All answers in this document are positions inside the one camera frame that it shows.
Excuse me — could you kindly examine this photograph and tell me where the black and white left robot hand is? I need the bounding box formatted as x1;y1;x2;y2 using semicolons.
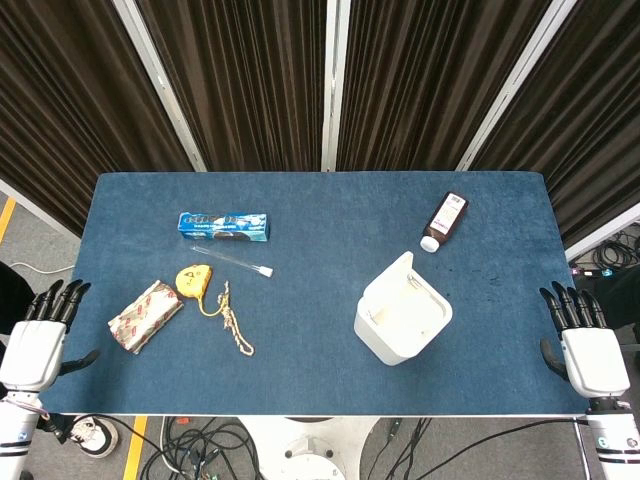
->
0;279;101;394

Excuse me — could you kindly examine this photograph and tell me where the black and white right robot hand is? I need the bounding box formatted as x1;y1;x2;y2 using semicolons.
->
538;280;631;399

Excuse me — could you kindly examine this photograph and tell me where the white trash bin lid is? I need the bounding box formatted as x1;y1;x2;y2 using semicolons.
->
366;251;416;307

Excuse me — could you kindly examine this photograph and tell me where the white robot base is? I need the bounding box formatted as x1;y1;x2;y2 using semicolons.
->
239;417;381;480

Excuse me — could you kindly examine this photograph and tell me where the white plastic container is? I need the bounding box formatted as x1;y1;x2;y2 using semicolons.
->
353;251;454;366

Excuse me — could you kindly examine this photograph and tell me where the silver red snack packet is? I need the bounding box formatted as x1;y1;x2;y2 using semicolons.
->
106;279;184;356

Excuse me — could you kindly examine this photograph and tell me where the yellow tape measure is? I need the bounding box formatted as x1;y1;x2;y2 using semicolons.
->
174;266;236;318

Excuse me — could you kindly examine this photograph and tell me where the brown bottle white cap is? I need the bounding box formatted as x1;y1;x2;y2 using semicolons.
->
419;191;470;253

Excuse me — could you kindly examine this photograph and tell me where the clear test tube white cap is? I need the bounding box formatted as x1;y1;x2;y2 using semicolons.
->
189;243;275;279

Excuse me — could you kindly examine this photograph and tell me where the blue Oreo cookie box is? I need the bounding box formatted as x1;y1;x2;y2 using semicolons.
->
178;211;273;244

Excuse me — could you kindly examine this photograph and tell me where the dark brown pleated curtain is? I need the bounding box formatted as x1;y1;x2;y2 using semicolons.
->
469;0;640;249
337;0;569;173
137;0;331;173
0;0;196;236

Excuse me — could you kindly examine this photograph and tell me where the blue fabric table mat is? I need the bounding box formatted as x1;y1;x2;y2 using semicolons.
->
38;172;589;416

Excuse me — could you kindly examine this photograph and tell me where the black coiled cable bundle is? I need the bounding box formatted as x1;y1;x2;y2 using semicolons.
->
592;229;640;271

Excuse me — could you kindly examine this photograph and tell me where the black floor cable bundle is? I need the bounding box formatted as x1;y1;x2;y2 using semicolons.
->
139;417;261;480
384;417;586;480

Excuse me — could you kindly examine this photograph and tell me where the beige braided rope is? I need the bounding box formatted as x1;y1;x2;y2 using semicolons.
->
215;281;256;357

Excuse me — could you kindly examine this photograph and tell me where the white partition post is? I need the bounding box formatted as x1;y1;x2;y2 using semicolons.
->
112;0;207;173
455;0;579;173
321;0;351;173

